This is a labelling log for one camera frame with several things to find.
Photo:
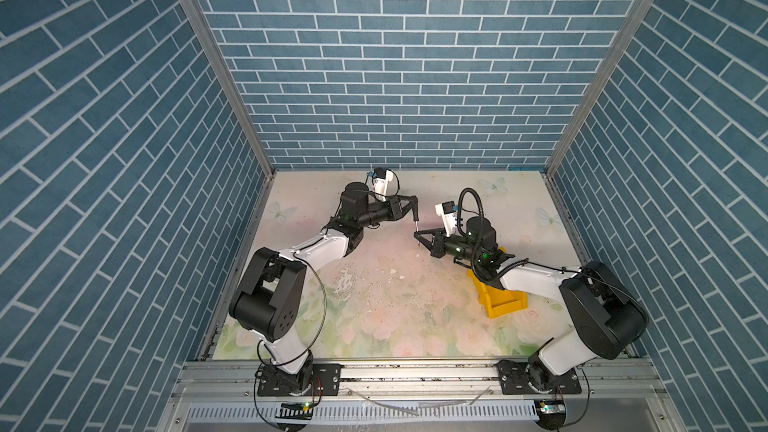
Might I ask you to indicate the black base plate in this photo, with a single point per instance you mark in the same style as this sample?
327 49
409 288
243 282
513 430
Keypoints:
523 377
275 382

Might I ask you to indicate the right green circuit board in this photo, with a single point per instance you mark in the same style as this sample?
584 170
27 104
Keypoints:
551 414

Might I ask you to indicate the left green circuit board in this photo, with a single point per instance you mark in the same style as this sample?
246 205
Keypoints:
294 416

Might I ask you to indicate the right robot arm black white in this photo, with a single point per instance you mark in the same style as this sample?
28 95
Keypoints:
605 318

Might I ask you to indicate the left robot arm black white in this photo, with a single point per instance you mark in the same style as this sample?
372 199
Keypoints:
267 299

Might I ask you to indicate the left aluminium corner post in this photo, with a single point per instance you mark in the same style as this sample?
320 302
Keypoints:
206 38

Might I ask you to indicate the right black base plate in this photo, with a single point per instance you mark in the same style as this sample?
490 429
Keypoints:
523 377

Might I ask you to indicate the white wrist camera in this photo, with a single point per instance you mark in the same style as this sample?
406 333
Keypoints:
447 211
384 183

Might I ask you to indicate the aluminium front rail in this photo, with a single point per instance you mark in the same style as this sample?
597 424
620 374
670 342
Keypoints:
623 378

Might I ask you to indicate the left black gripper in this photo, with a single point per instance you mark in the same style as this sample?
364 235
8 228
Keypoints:
393 212

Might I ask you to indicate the white slotted cable duct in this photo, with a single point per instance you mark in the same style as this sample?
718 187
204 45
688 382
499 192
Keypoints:
361 412

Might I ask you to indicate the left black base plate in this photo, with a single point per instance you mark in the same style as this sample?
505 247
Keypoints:
275 382

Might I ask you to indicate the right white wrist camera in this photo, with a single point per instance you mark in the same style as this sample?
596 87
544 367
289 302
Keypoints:
447 211

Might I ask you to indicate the right aluminium corner post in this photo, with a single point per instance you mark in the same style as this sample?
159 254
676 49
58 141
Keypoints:
617 48

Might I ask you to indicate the aluminium corner post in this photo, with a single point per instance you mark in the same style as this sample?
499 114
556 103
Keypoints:
617 48
206 38

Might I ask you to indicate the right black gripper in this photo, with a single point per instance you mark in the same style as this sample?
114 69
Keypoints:
437 246

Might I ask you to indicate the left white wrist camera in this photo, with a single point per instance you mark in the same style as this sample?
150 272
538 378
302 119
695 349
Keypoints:
384 183

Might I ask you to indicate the yellow plastic bin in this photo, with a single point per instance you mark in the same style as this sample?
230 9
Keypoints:
498 302

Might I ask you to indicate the green circuit board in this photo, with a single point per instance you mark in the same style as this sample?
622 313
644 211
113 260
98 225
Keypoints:
551 414
294 416

